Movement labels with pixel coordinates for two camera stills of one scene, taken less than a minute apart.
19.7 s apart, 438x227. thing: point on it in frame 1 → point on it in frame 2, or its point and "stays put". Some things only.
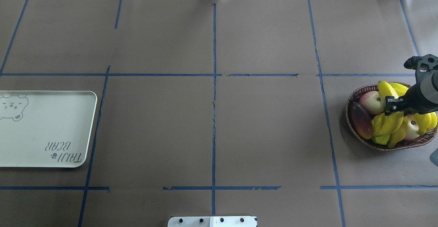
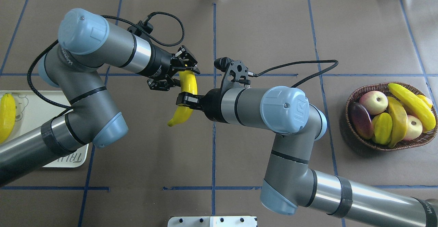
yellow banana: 382,125 → 189,84
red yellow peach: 373,102 stays put
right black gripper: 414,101 → 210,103
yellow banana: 386,89 → 8,112
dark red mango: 361,122 stays put
